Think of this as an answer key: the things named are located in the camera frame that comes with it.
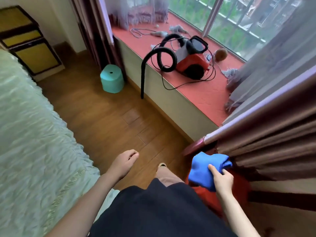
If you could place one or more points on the person's left hand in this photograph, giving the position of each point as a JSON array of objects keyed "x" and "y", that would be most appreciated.
[{"x": 121, "y": 164}]

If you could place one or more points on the person's right hand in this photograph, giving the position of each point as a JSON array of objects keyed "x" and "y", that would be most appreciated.
[{"x": 224, "y": 182}]

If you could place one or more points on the person's left fingers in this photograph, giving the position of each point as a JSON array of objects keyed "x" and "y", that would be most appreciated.
[{"x": 132, "y": 154}]

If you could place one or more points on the person's right thumb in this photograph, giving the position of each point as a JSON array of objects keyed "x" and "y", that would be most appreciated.
[{"x": 214, "y": 170}]

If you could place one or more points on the blue cloth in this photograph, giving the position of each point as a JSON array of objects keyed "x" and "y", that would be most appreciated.
[{"x": 201, "y": 170}]

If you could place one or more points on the person's left forearm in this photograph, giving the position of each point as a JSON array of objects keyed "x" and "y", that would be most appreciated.
[{"x": 86, "y": 204}]

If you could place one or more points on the person's right forearm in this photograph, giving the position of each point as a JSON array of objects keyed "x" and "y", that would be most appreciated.
[{"x": 237, "y": 214}]

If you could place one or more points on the slipper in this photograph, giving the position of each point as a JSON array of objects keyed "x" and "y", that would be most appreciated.
[{"x": 162, "y": 165}]

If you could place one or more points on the beige trouser leg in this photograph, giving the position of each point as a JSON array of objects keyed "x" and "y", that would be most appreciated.
[{"x": 167, "y": 176}]

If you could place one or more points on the beige window seat base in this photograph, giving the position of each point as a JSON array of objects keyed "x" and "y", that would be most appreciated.
[{"x": 167, "y": 103}]

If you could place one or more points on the black shirt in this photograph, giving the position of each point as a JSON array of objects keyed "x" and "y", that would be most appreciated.
[{"x": 160, "y": 212}]

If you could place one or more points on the brown curtain with lilac edge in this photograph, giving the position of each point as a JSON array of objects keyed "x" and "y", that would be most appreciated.
[
  {"x": 93, "y": 27},
  {"x": 276, "y": 145}
]

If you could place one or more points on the red window seat mat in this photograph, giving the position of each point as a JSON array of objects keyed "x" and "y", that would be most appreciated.
[{"x": 207, "y": 96}]

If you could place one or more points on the teal plastic stool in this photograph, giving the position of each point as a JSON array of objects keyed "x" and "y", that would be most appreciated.
[{"x": 112, "y": 80}]

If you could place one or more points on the grey yarn toy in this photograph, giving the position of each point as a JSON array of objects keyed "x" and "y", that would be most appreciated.
[{"x": 230, "y": 72}]

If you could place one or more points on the bed with green bedspread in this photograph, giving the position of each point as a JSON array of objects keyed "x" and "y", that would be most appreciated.
[{"x": 32, "y": 145}]

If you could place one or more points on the red vacuum cleaner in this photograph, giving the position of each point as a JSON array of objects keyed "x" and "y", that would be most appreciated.
[{"x": 193, "y": 62}]

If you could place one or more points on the brown fur ball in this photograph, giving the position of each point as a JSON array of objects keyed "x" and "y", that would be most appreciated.
[{"x": 220, "y": 55}]

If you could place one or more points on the sheer lilac curtain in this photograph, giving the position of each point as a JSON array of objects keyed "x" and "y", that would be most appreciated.
[
  {"x": 138, "y": 9},
  {"x": 276, "y": 71}
]

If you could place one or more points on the grey fluffy toy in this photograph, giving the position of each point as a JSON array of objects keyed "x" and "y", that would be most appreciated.
[
  {"x": 178, "y": 29},
  {"x": 159, "y": 34}
]

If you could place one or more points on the black and yellow nightstand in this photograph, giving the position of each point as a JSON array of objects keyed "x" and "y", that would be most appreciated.
[{"x": 32, "y": 51}]

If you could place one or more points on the metal window railing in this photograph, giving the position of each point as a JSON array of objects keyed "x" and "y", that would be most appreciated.
[{"x": 246, "y": 24}]

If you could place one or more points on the white window frame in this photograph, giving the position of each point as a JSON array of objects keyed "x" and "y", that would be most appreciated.
[{"x": 213, "y": 17}]

